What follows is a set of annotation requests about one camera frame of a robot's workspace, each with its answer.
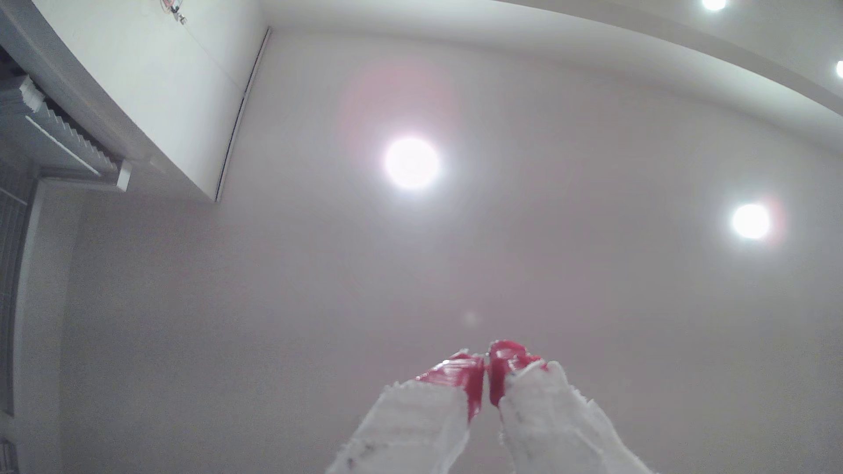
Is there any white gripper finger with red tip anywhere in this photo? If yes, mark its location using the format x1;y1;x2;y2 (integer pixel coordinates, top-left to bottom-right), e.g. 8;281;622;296
326;351;486;474
488;340;656;474

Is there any large round ceiling light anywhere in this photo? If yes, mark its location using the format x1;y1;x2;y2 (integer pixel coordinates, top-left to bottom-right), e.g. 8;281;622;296
384;136;441;192

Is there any white window blind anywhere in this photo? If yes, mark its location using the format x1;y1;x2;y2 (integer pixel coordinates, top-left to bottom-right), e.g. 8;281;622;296
0;72;133;193

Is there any dark wall trim strip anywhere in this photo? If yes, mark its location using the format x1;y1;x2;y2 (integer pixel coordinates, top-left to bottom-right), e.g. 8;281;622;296
214;26;272;201

